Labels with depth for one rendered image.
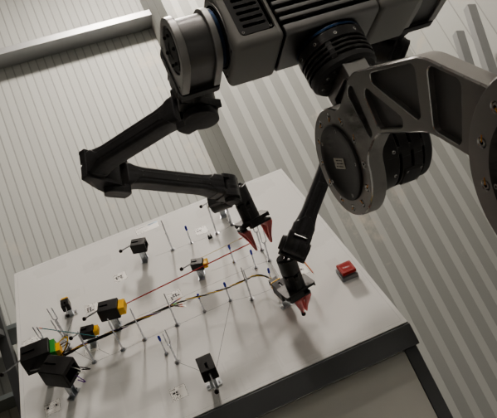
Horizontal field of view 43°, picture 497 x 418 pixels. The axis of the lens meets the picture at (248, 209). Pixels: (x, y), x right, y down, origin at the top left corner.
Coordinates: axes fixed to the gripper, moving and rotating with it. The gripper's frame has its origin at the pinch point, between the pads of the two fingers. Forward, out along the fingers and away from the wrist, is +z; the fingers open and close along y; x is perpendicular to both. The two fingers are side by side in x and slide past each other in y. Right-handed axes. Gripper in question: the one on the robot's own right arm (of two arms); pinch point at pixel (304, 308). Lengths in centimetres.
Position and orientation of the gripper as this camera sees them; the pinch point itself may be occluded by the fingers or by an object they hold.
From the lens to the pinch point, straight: 194.0
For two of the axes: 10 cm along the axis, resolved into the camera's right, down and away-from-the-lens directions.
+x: 4.4, 3.0, -8.4
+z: 3.1, 8.3, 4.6
